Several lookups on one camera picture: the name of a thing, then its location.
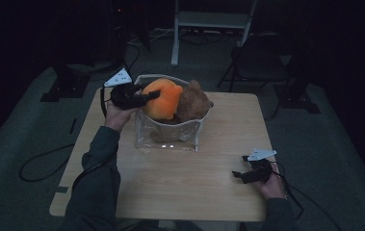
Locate orange plush toy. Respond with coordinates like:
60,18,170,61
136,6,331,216
141,77,184,121

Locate black stand base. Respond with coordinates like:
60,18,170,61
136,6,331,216
39,63,91,104
272,82,322,116

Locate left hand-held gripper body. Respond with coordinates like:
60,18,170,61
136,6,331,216
103,67,146,111

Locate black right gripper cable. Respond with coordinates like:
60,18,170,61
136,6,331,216
271,160,343,231

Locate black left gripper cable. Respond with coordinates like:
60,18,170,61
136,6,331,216
69,84,117,194

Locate brown teddy bear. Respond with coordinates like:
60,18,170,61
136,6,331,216
150,79,215,144

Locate person's right hand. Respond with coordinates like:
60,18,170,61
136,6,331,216
254,162,288,200

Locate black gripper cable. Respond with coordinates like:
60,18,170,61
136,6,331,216
271,160,343,231
69,84,117,194

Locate black cable on floor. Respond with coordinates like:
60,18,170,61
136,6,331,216
18,143,76,183

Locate white metal frame stand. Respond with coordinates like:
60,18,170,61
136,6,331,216
170,0,259,67

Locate clear bag with white trim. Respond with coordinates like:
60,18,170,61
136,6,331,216
133,73,211,153

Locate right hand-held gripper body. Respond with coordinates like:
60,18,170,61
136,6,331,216
241,148,277,186

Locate person's left hand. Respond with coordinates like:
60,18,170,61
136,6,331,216
104,101,140,133

